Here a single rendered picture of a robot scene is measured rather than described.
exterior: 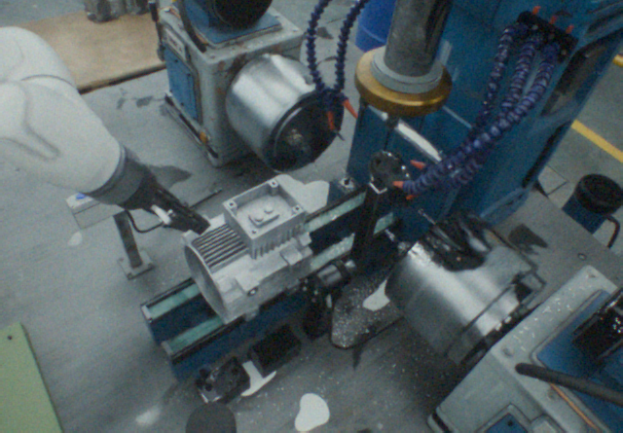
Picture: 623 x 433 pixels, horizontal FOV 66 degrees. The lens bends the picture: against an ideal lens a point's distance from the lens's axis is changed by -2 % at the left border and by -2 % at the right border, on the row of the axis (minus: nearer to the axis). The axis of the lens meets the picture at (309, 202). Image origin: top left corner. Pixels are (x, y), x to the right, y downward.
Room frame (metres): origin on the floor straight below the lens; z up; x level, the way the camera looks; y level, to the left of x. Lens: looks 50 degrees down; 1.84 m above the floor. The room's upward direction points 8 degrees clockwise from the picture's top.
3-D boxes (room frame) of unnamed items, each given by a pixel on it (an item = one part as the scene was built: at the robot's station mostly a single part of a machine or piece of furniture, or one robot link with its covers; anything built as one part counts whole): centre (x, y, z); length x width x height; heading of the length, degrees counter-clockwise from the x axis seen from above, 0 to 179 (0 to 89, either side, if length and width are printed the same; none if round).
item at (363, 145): (0.85, -0.23, 0.97); 0.30 x 0.11 x 0.34; 43
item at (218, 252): (0.54, 0.11, 1.01); 0.20 x 0.19 x 0.19; 134
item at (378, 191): (0.56, -0.11, 1.12); 0.04 x 0.03 x 0.26; 133
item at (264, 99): (1.01, 0.13, 1.04); 0.37 x 0.25 x 0.25; 43
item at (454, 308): (0.50, -0.34, 1.04); 0.41 x 0.25 x 0.25; 43
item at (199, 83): (1.18, 0.29, 0.99); 0.35 x 0.31 x 0.37; 43
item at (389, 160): (0.81, -0.18, 1.01); 0.15 x 0.02 x 0.15; 43
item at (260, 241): (0.57, 0.08, 1.11); 0.12 x 0.11 x 0.07; 134
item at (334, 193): (0.87, -0.09, 0.86); 0.07 x 0.06 x 0.12; 43
